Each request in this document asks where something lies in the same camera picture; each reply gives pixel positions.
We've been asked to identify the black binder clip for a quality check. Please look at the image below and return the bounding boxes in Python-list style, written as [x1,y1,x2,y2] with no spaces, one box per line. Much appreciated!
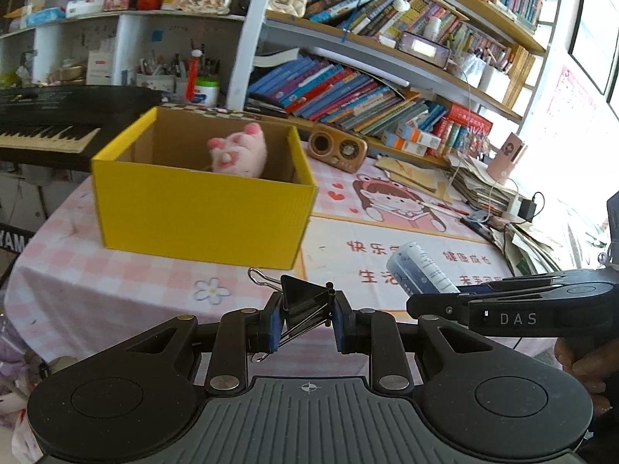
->
[248,268,336,363]

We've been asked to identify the dark blue white tube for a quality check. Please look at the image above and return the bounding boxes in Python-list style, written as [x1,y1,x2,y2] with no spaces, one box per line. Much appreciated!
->
[386,242,458,297]

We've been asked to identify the pink plush pig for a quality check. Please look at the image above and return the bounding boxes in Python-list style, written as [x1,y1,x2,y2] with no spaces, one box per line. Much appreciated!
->
[208,123,268,178]

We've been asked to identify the person's right hand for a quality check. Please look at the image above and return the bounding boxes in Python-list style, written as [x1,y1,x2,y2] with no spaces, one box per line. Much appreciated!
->
[554,338,619,417]

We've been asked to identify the black power adapter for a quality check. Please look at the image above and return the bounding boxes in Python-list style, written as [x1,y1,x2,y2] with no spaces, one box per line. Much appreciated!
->
[518,192,545,222]

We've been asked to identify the pink phone stand box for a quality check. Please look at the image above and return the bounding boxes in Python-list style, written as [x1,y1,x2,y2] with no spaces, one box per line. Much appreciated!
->
[487,133,527,184]

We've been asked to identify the red pencil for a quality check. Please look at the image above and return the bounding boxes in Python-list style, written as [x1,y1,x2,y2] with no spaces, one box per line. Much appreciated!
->
[425,202,470,216]

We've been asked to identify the stack of papers notebooks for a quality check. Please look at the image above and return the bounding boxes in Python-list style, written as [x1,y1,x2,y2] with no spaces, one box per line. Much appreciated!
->
[446,153,523,217]

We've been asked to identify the yellow cardboard box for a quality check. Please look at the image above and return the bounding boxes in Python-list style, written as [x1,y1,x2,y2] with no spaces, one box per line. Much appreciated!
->
[91,106,318,270]

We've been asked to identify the brown paper envelopes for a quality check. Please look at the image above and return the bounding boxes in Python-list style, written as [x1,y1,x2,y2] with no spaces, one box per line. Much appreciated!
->
[374,156,462,203]

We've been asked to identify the pink cartoon desk mat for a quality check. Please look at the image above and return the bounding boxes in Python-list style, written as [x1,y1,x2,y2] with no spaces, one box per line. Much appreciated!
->
[4,139,557,368]

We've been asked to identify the brown retro radio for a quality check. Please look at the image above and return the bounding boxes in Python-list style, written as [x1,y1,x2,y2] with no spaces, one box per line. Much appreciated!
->
[308,124,368,174]

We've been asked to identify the orange white carton lower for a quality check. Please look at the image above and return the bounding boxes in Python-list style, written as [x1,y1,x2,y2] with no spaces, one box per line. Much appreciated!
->
[381,132,427,157]

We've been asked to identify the orange white carton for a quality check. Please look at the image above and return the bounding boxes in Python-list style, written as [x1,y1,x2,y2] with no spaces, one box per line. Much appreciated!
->
[381,132,427,157]
[395,125,441,150]

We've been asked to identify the orange white carton upper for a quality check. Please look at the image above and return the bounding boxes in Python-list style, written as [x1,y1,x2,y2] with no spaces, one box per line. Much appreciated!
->
[395,125,441,150]

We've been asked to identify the black stapler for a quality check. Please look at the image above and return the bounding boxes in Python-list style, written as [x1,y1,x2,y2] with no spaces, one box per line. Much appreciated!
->
[245,99,287,118]

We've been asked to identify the wooden chessboard box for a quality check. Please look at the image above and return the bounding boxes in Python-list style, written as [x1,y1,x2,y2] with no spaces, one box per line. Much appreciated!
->
[162,103,263,121]

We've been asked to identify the green lid white jar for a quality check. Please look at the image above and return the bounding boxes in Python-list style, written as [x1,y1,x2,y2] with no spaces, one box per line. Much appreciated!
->
[191,77,219,108]

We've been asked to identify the row of leaning books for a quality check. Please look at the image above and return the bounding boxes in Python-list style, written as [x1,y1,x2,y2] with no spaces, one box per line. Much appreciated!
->
[246,53,447,137]

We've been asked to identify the white pen holder cup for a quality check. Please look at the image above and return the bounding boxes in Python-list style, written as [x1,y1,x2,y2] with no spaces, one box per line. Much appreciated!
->
[135,73,175,93]

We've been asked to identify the black electronic keyboard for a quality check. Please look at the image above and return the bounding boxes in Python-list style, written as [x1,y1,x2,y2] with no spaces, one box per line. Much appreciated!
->
[0,85,162,172]

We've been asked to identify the smartphone on shelf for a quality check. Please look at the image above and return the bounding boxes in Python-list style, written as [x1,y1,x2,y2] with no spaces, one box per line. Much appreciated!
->
[397,31,451,69]

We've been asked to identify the white charging cable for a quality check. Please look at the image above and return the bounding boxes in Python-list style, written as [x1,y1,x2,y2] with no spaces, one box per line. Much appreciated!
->
[449,71,524,223]

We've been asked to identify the white bookshelf frame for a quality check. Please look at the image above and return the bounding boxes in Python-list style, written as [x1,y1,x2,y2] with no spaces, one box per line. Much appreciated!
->
[1,0,548,150]

